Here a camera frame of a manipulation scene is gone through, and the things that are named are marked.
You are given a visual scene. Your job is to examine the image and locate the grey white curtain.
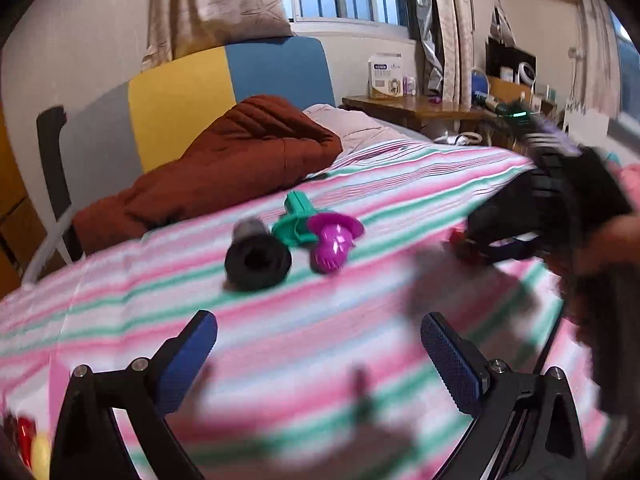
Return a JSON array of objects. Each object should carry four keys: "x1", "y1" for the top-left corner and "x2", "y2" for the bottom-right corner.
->
[{"x1": 405, "y1": 0, "x2": 476, "y2": 111}]

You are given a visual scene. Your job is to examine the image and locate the blue yellow grey headboard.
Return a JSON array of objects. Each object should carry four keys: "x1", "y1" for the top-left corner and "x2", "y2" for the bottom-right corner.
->
[{"x1": 35, "y1": 36, "x2": 337, "y2": 261}]

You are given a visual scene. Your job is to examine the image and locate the wooden desk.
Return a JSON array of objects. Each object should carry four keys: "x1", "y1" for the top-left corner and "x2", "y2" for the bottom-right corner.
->
[{"x1": 341, "y1": 94, "x2": 486, "y2": 131}]

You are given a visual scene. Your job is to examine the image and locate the black plastic cylinder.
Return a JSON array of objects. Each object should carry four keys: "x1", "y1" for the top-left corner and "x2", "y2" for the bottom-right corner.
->
[{"x1": 224, "y1": 217, "x2": 293, "y2": 292}]

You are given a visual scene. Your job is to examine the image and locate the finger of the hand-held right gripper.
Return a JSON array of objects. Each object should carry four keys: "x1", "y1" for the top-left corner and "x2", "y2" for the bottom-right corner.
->
[{"x1": 465, "y1": 232, "x2": 543, "y2": 267}]

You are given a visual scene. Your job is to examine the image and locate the yellow toy bottle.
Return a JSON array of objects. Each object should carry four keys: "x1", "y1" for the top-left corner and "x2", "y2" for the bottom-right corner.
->
[{"x1": 31, "y1": 435, "x2": 52, "y2": 478}]

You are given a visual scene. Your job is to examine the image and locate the brown quilted jacket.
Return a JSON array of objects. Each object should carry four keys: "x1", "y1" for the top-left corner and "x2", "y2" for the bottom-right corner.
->
[{"x1": 72, "y1": 94, "x2": 345, "y2": 253}]

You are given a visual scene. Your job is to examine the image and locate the black shelf unit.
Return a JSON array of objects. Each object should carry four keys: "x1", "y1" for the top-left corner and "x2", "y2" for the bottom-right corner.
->
[{"x1": 486, "y1": 40, "x2": 538, "y2": 86}]

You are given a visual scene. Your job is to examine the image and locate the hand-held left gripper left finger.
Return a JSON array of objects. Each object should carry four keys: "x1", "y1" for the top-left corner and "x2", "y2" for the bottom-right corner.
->
[{"x1": 49, "y1": 310, "x2": 219, "y2": 480}]

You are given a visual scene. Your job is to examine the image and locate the striped bed sheet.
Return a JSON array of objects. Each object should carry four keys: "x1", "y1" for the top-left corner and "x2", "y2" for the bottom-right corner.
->
[{"x1": 0, "y1": 140, "x2": 621, "y2": 480}]

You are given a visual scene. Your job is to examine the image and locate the person's right hand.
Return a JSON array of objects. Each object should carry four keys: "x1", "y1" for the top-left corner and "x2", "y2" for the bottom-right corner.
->
[{"x1": 545, "y1": 214, "x2": 640, "y2": 351}]

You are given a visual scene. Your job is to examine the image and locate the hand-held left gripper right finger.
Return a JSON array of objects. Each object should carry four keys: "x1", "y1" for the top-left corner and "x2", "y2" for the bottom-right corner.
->
[{"x1": 420, "y1": 311, "x2": 588, "y2": 480}]

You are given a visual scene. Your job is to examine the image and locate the purple toy cone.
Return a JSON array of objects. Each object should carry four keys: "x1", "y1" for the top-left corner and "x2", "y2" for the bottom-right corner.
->
[{"x1": 306, "y1": 212, "x2": 365, "y2": 275}]

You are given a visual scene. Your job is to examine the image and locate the red plastic toy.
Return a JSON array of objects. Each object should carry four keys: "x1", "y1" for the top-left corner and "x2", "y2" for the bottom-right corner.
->
[{"x1": 17, "y1": 417, "x2": 38, "y2": 466}]

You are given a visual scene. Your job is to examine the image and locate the red toy block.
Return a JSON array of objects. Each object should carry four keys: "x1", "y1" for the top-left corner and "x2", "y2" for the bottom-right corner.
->
[{"x1": 445, "y1": 227, "x2": 482, "y2": 262}]

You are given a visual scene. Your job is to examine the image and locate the white carton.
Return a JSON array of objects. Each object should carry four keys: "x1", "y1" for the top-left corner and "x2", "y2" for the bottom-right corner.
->
[{"x1": 367, "y1": 52, "x2": 403, "y2": 100}]

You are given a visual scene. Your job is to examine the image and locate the green toy cone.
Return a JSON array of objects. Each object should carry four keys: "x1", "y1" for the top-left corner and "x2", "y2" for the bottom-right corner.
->
[{"x1": 271, "y1": 191, "x2": 321, "y2": 248}]

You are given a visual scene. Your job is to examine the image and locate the black chair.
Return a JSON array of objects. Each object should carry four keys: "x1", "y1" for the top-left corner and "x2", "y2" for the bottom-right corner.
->
[{"x1": 36, "y1": 105, "x2": 83, "y2": 266}]

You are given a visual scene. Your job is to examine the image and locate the pale pink pillow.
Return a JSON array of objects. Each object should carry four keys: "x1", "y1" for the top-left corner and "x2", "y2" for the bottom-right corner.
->
[{"x1": 302, "y1": 104, "x2": 431, "y2": 166}]

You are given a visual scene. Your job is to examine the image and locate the beige curtain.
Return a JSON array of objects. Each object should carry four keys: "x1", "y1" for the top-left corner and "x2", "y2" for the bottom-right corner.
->
[{"x1": 141, "y1": 0, "x2": 296, "y2": 72}]

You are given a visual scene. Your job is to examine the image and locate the white cable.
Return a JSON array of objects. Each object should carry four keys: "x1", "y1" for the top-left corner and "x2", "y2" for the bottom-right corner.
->
[{"x1": 435, "y1": 130, "x2": 483, "y2": 147}]

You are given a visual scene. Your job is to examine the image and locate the wooden cabinet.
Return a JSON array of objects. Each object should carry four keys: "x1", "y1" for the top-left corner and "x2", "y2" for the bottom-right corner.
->
[{"x1": 0, "y1": 105, "x2": 32, "y2": 286}]

